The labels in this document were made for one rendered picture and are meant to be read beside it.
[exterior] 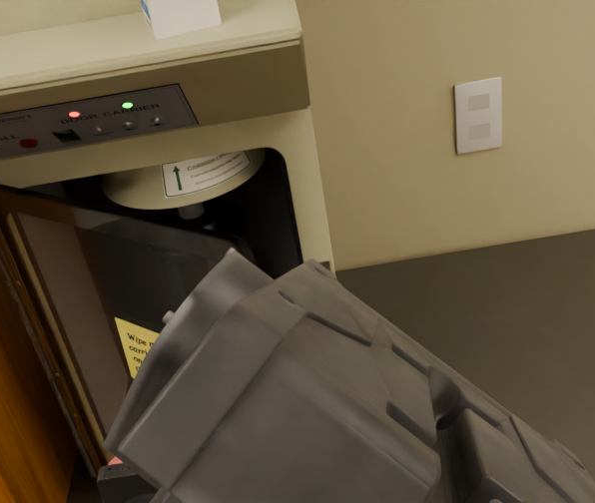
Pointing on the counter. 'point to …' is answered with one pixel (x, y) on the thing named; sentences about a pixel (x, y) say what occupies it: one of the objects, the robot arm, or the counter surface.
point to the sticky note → (135, 343)
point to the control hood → (145, 66)
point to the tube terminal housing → (4, 17)
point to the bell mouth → (182, 180)
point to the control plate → (166, 97)
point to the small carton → (180, 16)
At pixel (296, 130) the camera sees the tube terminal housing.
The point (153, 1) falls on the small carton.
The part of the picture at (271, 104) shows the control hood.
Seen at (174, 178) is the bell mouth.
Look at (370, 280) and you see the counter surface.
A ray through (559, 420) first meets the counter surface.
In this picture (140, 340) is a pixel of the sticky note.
